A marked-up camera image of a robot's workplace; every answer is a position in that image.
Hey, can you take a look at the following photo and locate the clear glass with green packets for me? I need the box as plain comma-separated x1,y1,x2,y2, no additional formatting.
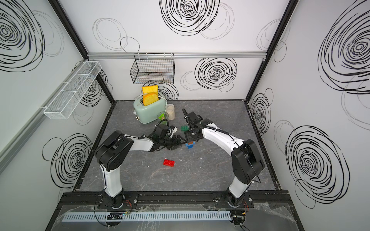
157,112,169,126

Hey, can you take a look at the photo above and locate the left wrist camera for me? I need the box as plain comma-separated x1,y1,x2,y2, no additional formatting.
167,126,177,138

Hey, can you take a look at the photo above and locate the mint green toaster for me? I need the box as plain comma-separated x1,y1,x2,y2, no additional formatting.
133,93,167,124

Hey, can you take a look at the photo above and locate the black front rail frame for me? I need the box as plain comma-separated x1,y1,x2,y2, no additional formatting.
58,190,292,209

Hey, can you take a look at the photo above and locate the rear yellow toast slice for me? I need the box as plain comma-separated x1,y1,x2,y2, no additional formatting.
142,85,158,94

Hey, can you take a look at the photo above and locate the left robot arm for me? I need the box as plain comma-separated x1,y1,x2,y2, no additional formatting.
95,126,187,209

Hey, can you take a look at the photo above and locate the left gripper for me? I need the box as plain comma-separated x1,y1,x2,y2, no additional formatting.
159,135,187,150

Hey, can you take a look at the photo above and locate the beige speckled cup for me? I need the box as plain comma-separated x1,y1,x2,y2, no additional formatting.
165,104,175,120

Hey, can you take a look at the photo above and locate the light blue long lego brick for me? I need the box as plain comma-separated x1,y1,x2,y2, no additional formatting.
186,143,194,149

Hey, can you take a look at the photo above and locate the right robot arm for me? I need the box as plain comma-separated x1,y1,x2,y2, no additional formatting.
183,109,265,208

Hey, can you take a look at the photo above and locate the front orange toast slice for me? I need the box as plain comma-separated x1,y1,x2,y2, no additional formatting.
143,92,159,106

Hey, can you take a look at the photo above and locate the white mesh wall shelf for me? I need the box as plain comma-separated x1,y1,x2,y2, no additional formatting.
43,61,102,119

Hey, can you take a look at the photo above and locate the black wire basket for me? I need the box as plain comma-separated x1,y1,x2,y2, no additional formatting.
130,53,175,84

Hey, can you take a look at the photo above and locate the red long lego brick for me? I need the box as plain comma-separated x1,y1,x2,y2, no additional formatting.
163,159,175,167

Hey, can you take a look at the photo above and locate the white slotted cable duct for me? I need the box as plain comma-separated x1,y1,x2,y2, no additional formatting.
62,211,232,223

